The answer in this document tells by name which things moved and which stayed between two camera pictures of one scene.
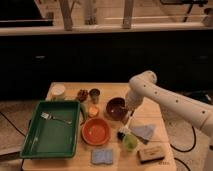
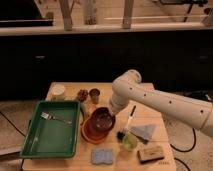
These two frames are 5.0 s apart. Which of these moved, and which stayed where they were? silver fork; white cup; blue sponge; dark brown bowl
Moved: dark brown bowl
Stayed: silver fork; blue sponge; white cup
